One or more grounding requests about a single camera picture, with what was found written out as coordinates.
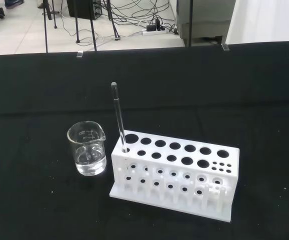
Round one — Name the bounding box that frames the white panel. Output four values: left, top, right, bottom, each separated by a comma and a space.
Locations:
225, 0, 289, 46

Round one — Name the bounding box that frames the white power strip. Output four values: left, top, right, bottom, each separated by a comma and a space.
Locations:
141, 29, 167, 36

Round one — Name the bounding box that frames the white cable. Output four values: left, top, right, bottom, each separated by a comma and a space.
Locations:
59, 9, 145, 46

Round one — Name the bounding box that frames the black tripod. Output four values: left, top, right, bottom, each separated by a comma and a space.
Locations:
73, 0, 122, 52
42, 0, 60, 54

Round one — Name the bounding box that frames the black plug adapter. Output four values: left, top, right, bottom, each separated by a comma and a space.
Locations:
145, 17, 162, 32

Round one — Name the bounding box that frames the grey cabinet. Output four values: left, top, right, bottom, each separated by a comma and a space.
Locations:
175, 0, 237, 47

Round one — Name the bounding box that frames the clear glass beaker with water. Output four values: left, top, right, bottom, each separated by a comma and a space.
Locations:
66, 120, 108, 176

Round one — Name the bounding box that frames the white test tube rack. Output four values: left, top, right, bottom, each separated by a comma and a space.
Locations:
108, 129, 241, 223

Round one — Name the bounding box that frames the black vertical pole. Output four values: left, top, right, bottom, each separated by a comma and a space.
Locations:
188, 0, 194, 48

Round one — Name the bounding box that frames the black computer case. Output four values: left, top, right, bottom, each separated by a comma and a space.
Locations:
66, 0, 103, 21

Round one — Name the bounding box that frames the black bench cloth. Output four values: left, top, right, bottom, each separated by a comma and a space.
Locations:
0, 40, 289, 240

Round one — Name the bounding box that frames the black cable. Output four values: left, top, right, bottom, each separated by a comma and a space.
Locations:
119, 0, 178, 35

